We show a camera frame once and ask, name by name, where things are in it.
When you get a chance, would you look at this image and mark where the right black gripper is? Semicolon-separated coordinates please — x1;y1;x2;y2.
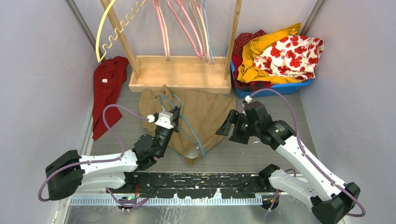
216;109;260;144

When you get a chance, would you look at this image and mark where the teal blue wire hanger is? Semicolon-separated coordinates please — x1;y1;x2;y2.
156;95;206;158

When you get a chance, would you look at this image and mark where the tan brown skirt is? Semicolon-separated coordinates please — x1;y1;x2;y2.
138;86;236;165

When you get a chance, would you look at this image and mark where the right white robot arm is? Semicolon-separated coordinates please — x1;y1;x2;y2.
216;101;361;224

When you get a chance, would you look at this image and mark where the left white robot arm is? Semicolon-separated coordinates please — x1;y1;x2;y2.
38;106;181;202

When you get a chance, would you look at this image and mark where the wooden hanger rack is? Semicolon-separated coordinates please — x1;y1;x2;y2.
95;0;242;94

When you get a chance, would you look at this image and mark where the pink hanger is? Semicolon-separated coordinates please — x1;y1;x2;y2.
167;0;205;61
152;0;170;61

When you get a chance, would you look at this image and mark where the yellow wavy hanger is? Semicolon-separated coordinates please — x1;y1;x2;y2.
95;0;146;63

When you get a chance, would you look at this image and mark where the beige hanger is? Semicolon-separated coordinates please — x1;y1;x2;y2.
188;0;212;65

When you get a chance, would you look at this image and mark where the light blue hanger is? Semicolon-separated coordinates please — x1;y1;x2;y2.
202;0;215;65

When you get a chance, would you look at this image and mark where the yellow garment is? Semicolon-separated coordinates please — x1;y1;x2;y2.
237;22;303;84

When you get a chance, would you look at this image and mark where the dark red garment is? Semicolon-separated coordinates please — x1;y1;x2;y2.
92;56;129;141

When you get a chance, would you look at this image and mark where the red polka dot garment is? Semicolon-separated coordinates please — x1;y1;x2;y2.
232;29;267;57

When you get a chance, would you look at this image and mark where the white red floral garment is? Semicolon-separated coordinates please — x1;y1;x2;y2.
254;35;325;84

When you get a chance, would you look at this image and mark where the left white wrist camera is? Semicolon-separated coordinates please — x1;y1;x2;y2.
147;111;174;129

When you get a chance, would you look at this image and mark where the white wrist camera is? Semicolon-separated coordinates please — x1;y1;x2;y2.
242;96;252;105
147;111;174;129

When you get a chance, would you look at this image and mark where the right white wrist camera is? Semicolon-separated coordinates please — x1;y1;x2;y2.
242;96;252;105

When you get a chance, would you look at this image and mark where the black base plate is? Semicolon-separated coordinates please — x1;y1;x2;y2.
118;172;275;199

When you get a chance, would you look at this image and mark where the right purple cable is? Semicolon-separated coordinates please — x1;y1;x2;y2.
247;88;367;217

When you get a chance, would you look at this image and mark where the purple cable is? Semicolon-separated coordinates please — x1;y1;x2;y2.
247;88;367;217
37;104;152;212

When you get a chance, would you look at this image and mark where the white slotted cable duct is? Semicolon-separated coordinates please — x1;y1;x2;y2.
69;195;262;206

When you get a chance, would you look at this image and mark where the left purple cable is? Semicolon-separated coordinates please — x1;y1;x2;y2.
37;104;152;212

